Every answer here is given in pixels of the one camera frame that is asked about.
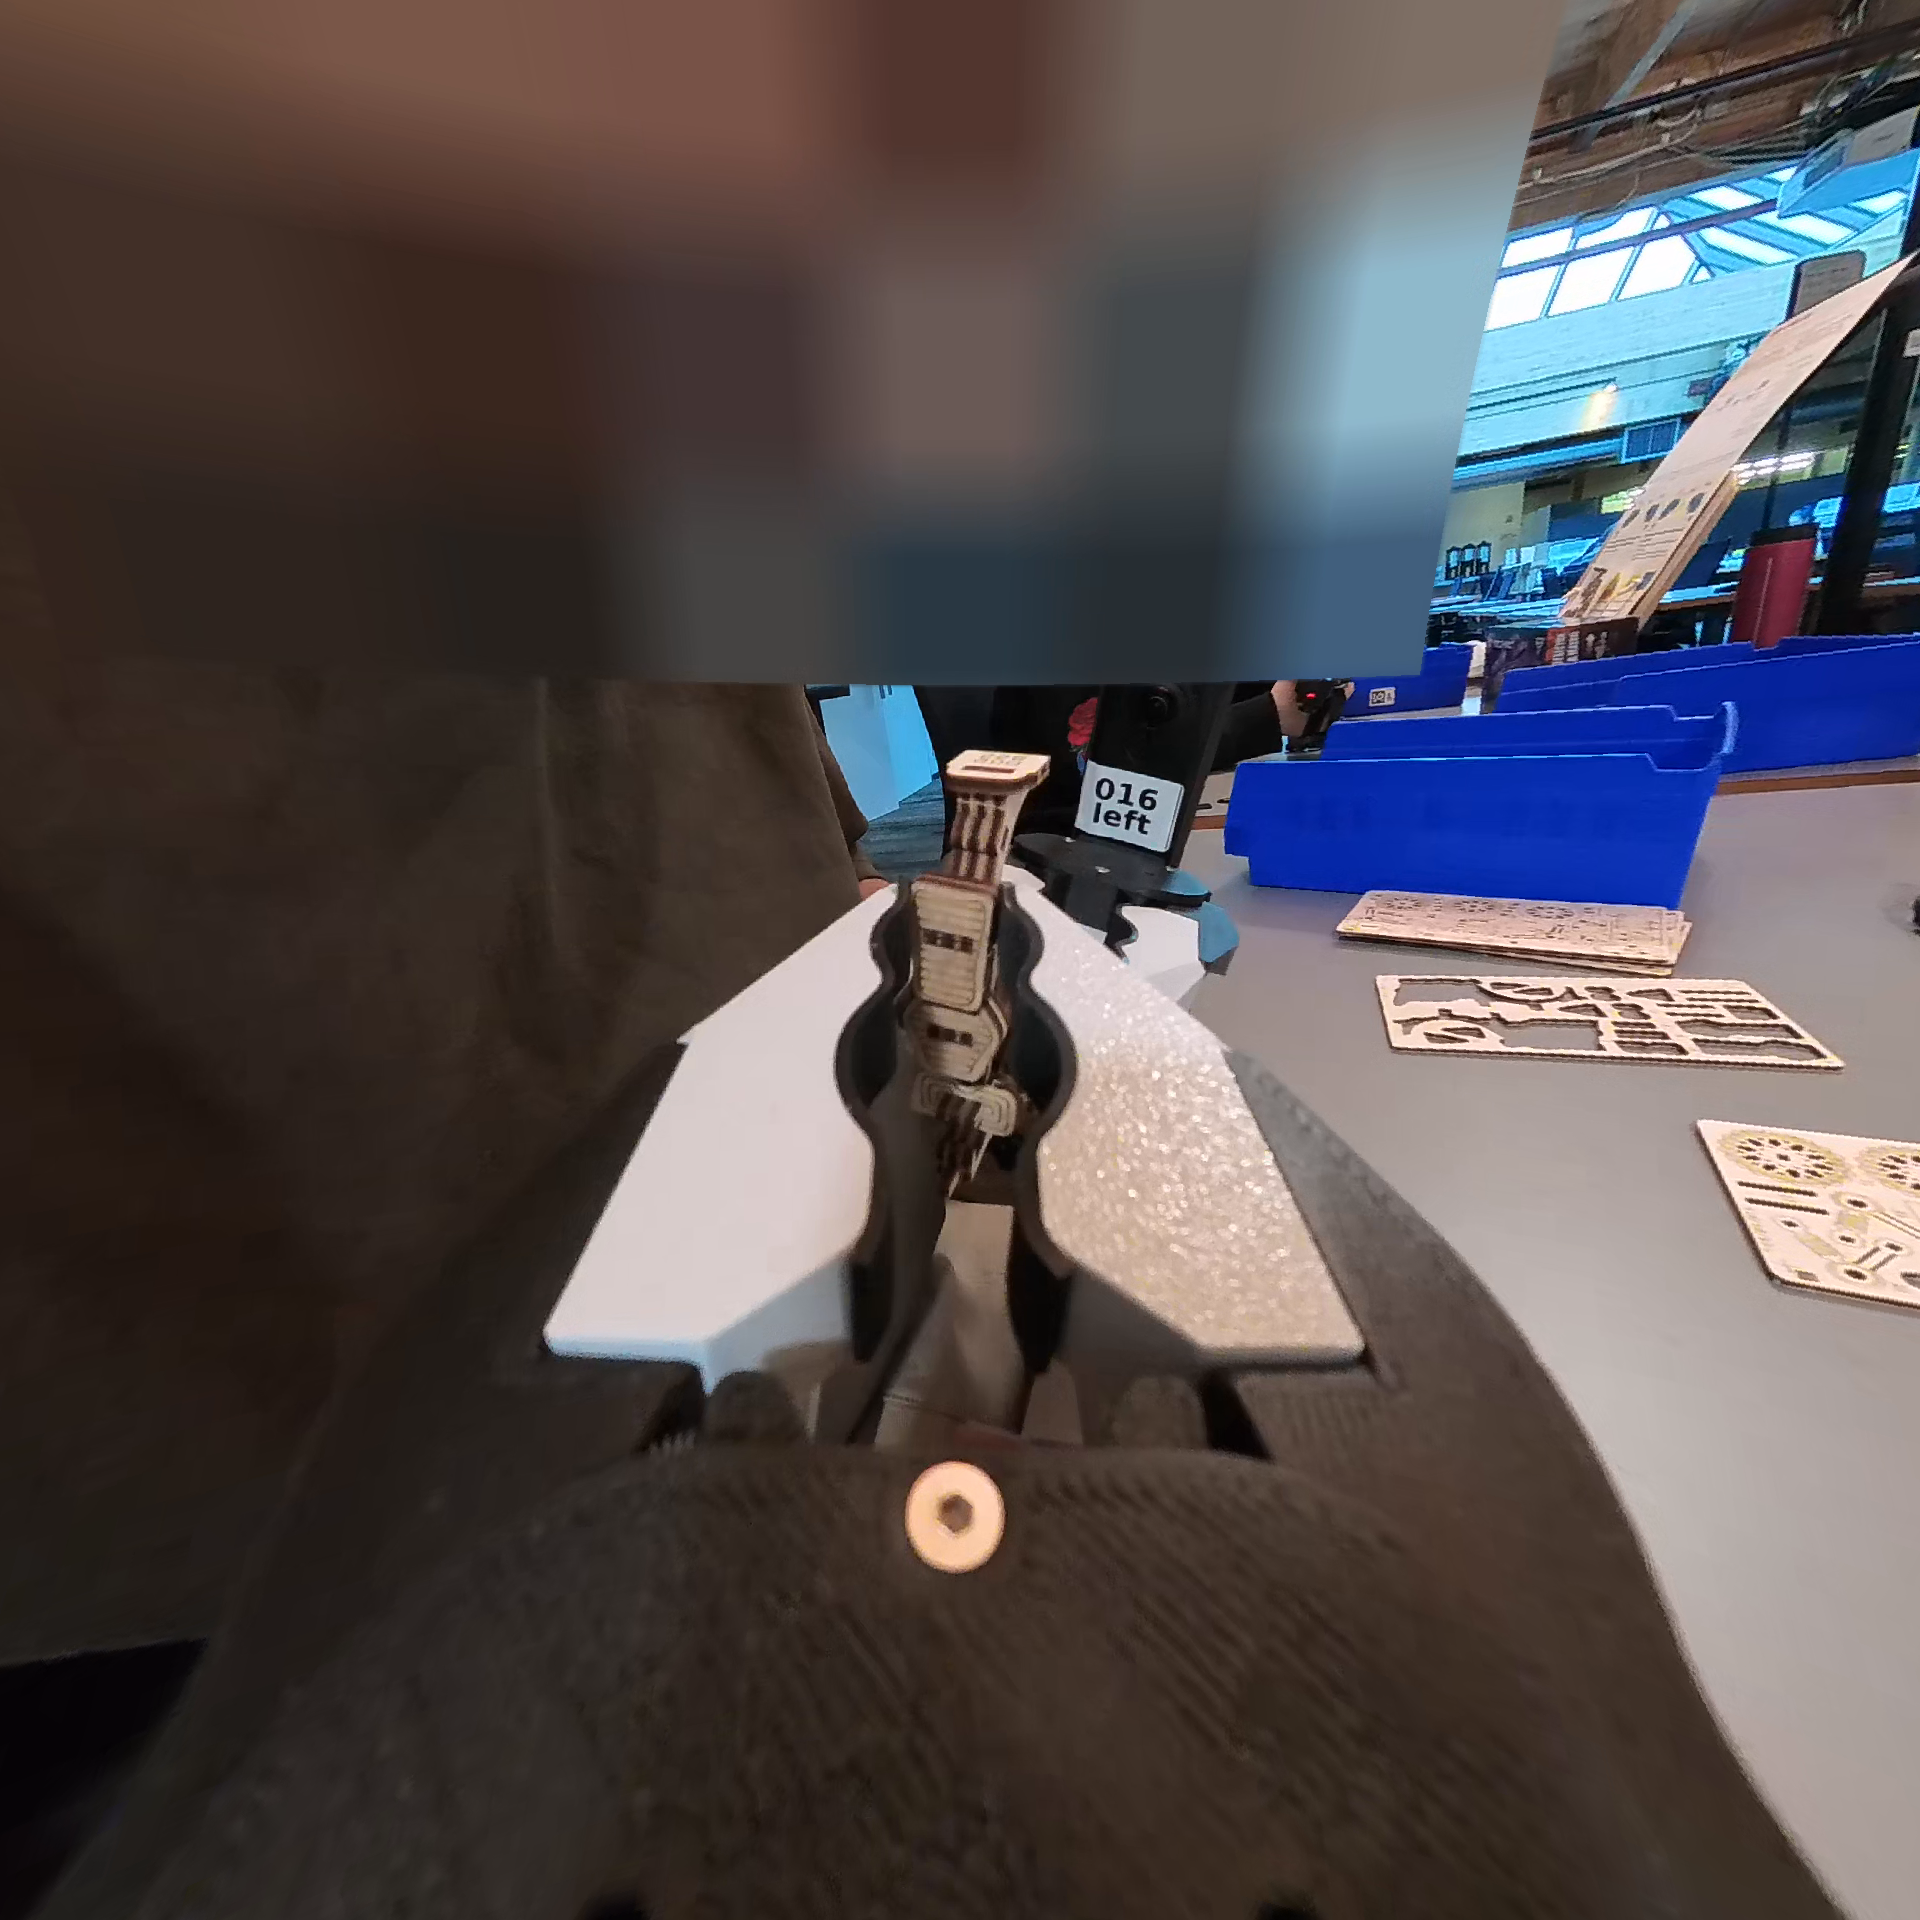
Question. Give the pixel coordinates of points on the standing printed poster board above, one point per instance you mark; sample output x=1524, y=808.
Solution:
x=1711, y=450

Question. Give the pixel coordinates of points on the large blue plastic bin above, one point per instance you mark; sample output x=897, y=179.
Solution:
x=1471, y=824
x=1831, y=704

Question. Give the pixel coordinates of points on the wooden puzzle sheet with cutouts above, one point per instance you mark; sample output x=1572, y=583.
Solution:
x=1614, y=1007

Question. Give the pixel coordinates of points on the wooden puzzle sheet with gears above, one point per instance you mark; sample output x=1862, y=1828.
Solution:
x=1800, y=1245

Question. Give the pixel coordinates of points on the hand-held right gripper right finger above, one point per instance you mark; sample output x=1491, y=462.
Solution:
x=1200, y=1199

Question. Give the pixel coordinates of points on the person's brown shirt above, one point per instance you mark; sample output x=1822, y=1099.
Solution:
x=376, y=1124

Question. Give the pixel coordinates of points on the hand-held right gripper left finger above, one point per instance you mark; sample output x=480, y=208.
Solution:
x=705, y=1199

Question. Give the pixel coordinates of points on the grey desk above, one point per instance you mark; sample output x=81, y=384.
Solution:
x=1575, y=1424

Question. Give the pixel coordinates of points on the wooden model arm piece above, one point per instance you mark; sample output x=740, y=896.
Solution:
x=954, y=960

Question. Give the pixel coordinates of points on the stack of wooden puzzle sheets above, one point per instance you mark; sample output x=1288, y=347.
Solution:
x=1515, y=927

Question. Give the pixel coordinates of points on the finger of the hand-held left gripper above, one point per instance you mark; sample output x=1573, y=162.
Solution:
x=1173, y=947

